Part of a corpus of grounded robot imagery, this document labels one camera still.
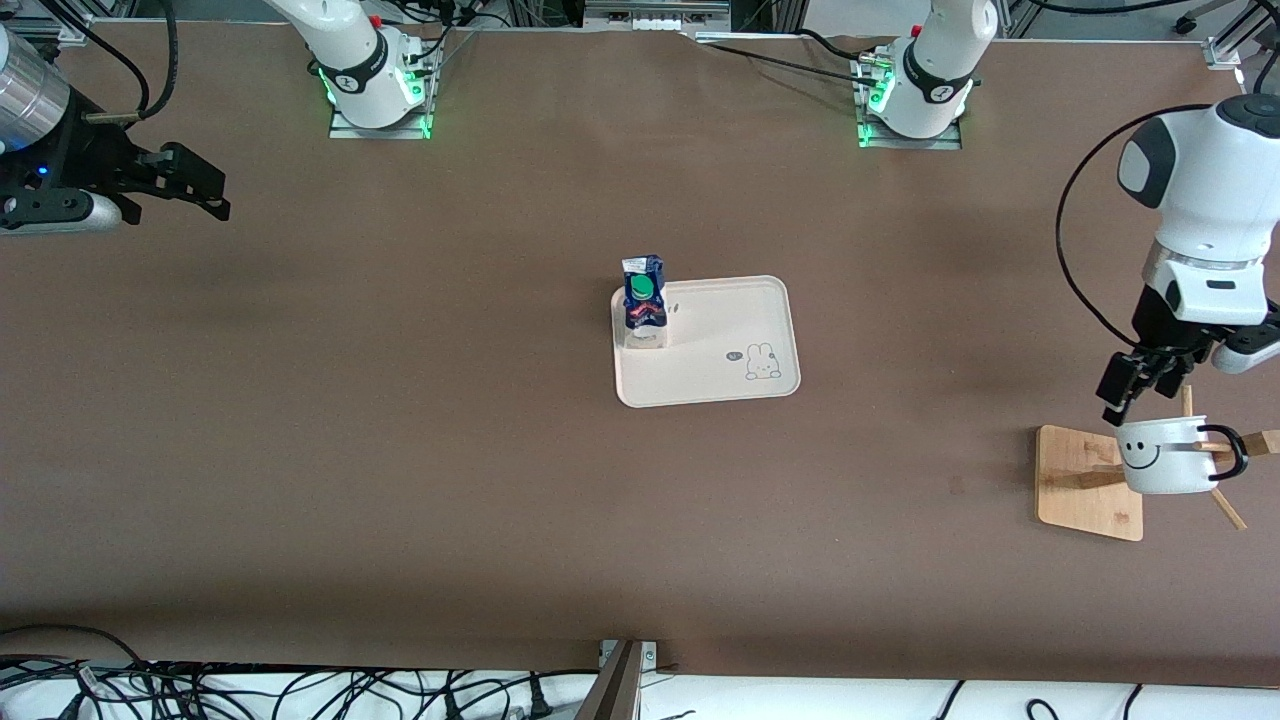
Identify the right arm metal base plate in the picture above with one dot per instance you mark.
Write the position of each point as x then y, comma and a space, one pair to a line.
380, 132

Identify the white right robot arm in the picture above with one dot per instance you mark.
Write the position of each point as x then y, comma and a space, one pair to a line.
360, 60

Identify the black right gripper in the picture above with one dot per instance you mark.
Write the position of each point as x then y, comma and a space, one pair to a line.
85, 160

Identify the aluminium corner bracket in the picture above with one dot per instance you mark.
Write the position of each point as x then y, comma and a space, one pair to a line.
1225, 52

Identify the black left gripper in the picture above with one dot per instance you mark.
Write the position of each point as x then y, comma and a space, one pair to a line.
1161, 331

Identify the wooden cup stand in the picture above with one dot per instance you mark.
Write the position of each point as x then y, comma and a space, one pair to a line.
1080, 490

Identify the aluminium profile post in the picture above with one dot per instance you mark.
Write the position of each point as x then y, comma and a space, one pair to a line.
615, 690

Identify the grey power strip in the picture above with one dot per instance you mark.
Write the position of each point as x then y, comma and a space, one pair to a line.
655, 15

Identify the blue milk carton green cap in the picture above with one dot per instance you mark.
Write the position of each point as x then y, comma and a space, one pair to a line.
643, 315

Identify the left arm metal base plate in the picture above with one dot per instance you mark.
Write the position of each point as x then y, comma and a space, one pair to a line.
910, 142

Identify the cream rabbit print tray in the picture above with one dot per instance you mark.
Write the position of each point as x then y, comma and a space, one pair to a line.
720, 330

